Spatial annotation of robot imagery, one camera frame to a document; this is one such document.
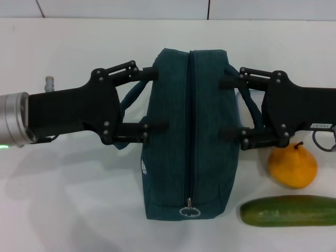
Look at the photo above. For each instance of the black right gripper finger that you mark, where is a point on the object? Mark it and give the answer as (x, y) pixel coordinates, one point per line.
(257, 139)
(231, 83)

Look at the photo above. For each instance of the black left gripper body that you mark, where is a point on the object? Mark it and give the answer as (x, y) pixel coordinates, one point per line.
(78, 110)

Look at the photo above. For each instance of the green cucumber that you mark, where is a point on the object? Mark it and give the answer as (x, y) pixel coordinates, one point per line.
(288, 211)

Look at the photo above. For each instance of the dark teal insulated bag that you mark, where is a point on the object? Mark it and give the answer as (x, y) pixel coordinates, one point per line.
(189, 131)

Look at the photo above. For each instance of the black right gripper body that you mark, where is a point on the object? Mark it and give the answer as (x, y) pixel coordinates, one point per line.
(294, 105)

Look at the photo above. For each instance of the orange pear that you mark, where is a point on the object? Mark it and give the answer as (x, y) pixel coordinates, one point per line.
(292, 168)

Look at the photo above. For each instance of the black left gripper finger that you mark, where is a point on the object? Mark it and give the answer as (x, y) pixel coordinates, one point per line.
(149, 73)
(126, 131)

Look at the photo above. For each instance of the clear container with blue lid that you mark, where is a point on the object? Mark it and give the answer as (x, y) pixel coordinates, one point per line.
(256, 98)

